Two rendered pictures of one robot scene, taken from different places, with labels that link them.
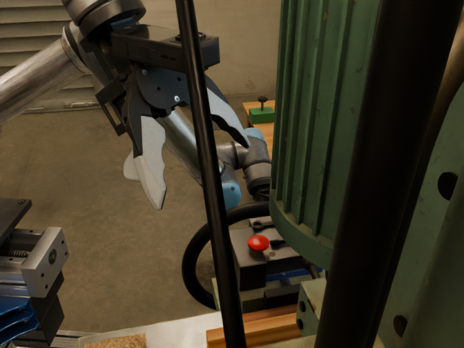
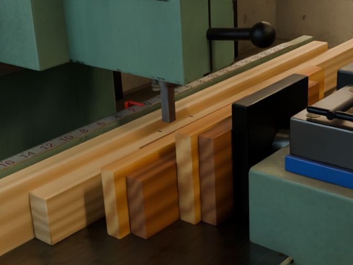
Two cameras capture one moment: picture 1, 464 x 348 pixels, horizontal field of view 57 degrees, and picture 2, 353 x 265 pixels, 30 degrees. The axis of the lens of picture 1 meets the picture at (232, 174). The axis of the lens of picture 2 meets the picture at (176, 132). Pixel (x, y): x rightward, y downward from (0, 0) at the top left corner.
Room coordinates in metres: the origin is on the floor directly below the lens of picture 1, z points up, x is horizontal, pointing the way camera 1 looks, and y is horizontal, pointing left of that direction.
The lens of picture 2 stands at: (0.74, -0.43, 1.16)
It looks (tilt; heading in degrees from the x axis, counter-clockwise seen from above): 22 degrees down; 145
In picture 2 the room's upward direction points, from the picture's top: 3 degrees counter-clockwise
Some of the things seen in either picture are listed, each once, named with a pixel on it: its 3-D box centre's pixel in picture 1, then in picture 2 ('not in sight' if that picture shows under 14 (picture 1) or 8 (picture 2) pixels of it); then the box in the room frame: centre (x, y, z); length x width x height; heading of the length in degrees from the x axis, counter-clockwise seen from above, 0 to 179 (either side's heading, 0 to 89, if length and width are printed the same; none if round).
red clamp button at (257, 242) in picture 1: (258, 242); not in sight; (0.45, -0.04, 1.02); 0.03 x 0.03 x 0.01
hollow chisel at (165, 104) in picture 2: not in sight; (167, 94); (0.29, -0.12, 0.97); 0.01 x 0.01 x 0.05; 13
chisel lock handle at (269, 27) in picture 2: (316, 275); (238, 31); (0.37, -0.10, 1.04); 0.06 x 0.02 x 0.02; 13
